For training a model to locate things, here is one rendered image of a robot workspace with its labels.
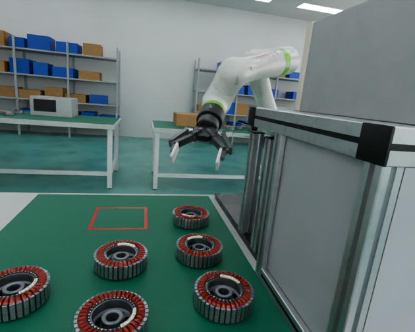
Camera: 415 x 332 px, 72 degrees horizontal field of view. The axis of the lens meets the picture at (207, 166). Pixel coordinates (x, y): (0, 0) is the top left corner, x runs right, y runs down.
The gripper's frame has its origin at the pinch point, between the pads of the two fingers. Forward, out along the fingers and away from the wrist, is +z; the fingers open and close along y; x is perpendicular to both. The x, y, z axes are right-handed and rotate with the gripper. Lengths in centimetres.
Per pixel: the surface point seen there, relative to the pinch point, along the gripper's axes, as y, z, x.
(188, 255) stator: -5.6, 28.2, -2.7
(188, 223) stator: -1.0, 13.1, -12.5
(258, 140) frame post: -17.5, -0.7, 9.6
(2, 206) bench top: 57, 19, -12
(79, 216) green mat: 31.9, 16.8, -13.1
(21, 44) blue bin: 479, -438, -146
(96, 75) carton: 348, -467, -214
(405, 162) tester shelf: -34, 32, 33
